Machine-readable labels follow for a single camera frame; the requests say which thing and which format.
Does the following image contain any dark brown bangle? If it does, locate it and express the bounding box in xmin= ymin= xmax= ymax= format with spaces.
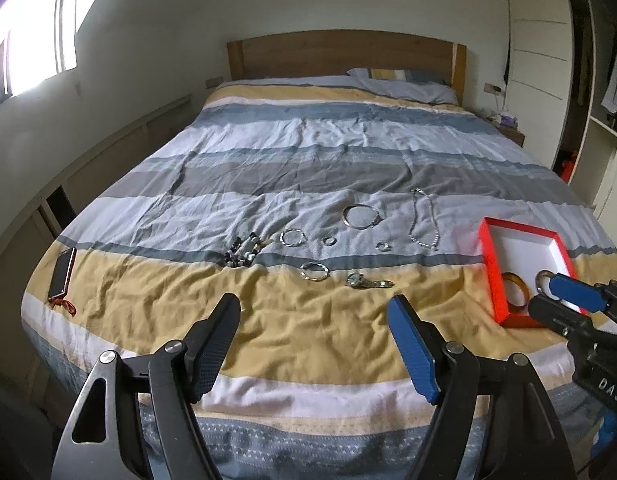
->
xmin=534 ymin=270 xmax=555 ymax=297

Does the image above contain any amber bangle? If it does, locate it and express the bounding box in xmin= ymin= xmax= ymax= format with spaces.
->
xmin=502 ymin=272 xmax=531 ymax=311

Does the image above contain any red jewelry box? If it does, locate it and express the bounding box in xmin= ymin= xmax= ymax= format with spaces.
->
xmin=478 ymin=217 xmax=577 ymax=328

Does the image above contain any pearl necklace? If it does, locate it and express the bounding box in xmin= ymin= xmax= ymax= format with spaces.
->
xmin=407 ymin=186 xmax=441 ymax=252

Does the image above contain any silver wristwatch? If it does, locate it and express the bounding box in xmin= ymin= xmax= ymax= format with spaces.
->
xmin=347 ymin=272 xmax=394 ymax=289

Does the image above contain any large silver bangle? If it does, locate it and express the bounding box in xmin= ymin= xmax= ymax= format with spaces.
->
xmin=341 ymin=204 xmax=382 ymax=231

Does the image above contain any black bead bracelet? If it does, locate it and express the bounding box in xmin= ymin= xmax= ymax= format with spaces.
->
xmin=224 ymin=231 xmax=266 ymax=269

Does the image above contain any twisted silver bracelet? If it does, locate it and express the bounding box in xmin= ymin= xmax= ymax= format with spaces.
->
xmin=298 ymin=260 xmax=331 ymax=283

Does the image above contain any silver beaded bracelet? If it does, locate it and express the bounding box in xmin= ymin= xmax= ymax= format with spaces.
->
xmin=279 ymin=226 xmax=308 ymax=248

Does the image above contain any black phone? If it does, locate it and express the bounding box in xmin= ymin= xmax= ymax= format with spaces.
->
xmin=47 ymin=247 xmax=76 ymax=302

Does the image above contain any wooden nightstand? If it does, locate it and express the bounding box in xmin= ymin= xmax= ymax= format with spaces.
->
xmin=489 ymin=119 xmax=525 ymax=148

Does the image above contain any purple tissue box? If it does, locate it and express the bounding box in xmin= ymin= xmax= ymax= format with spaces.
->
xmin=499 ymin=114 xmax=517 ymax=128

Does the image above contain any grey striped pillow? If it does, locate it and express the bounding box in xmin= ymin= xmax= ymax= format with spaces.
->
xmin=347 ymin=67 xmax=459 ymax=105

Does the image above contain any striped bed duvet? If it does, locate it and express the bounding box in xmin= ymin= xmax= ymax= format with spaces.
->
xmin=21 ymin=76 xmax=617 ymax=479

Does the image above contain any white wardrobe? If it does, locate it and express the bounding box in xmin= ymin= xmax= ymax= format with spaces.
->
xmin=505 ymin=0 xmax=617 ymax=246

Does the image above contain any wooden headboard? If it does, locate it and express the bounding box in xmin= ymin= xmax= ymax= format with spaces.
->
xmin=226 ymin=29 xmax=467 ymax=101

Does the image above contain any window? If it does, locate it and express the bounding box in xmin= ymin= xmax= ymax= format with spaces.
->
xmin=0 ymin=0 xmax=95 ymax=103

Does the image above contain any wall socket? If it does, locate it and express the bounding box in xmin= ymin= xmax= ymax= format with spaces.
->
xmin=483 ymin=82 xmax=503 ymax=96

